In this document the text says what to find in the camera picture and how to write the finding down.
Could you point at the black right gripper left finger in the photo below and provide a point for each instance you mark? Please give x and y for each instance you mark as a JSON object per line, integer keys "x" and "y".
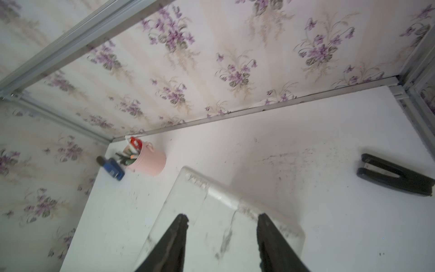
{"x": 169, "y": 253}

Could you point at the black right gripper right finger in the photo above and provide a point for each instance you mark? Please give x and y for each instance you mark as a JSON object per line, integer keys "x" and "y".
{"x": 275, "y": 253}

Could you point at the white drawer cabinet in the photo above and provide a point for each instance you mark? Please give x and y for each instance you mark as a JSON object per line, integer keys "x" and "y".
{"x": 222, "y": 227}

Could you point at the pink pen cup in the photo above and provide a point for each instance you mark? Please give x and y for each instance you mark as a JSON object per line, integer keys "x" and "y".
{"x": 150, "y": 161}

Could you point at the blue stapler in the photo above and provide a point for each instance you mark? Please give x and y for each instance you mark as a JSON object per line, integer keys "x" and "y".
{"x": 111, "y": 167}

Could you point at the red scissors in cup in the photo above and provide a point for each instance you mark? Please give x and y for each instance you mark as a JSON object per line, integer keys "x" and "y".
{"x": 136, "y": 143}

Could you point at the black stapler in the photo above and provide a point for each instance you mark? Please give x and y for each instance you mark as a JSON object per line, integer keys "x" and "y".
{"x": 393, "y": 176}

